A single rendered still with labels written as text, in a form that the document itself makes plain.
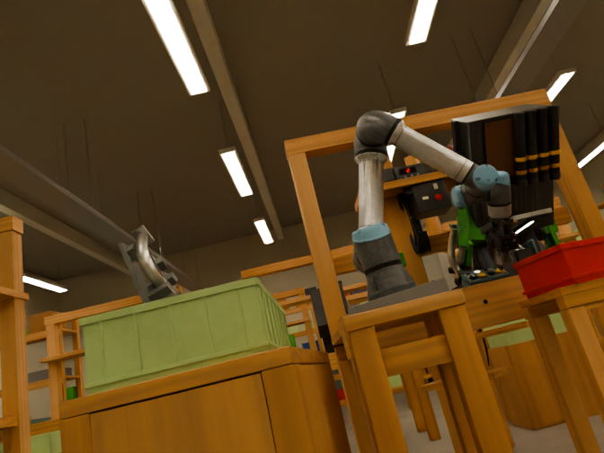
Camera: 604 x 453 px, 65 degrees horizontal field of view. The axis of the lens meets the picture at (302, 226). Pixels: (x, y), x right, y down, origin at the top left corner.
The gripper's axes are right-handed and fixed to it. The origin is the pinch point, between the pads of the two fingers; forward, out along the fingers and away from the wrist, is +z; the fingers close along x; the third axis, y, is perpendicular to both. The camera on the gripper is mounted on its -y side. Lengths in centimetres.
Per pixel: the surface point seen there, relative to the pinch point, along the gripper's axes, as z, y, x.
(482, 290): 5.4, 5.0, -10.0
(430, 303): -16, 44, -43
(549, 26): -80, -282, 211
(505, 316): 14.0, 11.0, -5.1
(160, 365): -24, 57, -109
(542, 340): 14.0, 28.5, -2.7
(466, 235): -2.3, -29.0, 1.5
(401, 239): 8, -67, -15
